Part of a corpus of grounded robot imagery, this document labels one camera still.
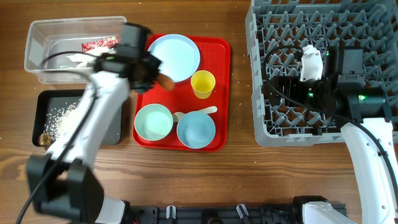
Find orange carrot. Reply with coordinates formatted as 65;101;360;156
156;73;175;91

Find red snack wrapper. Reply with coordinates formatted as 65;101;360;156
81;35;120;52

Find white tissue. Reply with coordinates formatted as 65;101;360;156
55;47;116;69

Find yellow plastic cup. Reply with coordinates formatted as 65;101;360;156
190;70;216;100

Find light blue bowl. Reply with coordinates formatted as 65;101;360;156
177;111;216;149

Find white rice grains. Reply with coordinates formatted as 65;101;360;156
44;103;77;140

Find brown walnut food scrap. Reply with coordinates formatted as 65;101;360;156
38;133;53;146

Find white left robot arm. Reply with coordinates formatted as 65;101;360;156
16;22;170;223

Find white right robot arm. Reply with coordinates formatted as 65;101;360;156
264;45;397;223

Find grey dishwasher rack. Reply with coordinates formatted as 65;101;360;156
245;0;397;147

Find clear plastic waste bin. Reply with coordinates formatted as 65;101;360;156
24;16;127;85

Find black waste tray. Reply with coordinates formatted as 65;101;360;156
32;90;124;147

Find large light blue plate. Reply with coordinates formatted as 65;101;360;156
148;34;201;83

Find mint green bowl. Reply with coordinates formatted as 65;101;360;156
134;104;174;141

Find white plastic spoon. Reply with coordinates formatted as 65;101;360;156
172;106;218;123

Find red plastic tray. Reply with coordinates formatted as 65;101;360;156
135;35;231;152

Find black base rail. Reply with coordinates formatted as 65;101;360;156
124;203;348;224

